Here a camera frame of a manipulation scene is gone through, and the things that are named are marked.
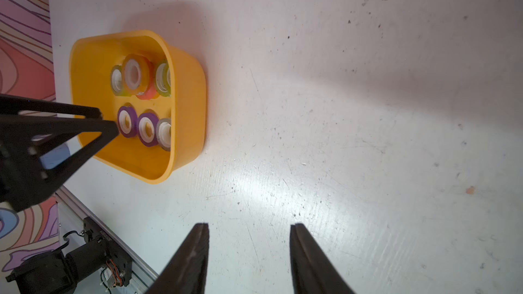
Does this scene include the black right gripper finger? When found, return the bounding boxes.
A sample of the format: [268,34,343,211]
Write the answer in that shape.
[1,95,102,119]
[290,223,354,294]
[147,223,210,294]
[1,115,118,212]

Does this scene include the yellow-green tape roll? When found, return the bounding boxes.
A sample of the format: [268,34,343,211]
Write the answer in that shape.
[110,65,127,97]
[154,60,171,97]

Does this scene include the purple tape roll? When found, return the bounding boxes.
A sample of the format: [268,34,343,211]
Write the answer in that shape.
[117,105,138,138]
[137,111,159,147]

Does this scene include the orange tape roll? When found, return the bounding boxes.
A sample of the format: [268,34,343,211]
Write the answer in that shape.
[123,54,152,96]

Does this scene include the red tape roll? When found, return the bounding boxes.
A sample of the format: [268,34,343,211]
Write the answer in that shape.
[136,83,159,100]

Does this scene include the grey clear tape roll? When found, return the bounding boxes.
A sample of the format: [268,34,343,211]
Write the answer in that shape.
[155,118,172,151]

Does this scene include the yellow plastic storage box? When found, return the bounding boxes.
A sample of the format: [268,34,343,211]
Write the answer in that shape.
[69,30,207,185]

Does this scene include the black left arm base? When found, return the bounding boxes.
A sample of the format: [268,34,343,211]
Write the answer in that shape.
[6,217,133,293]

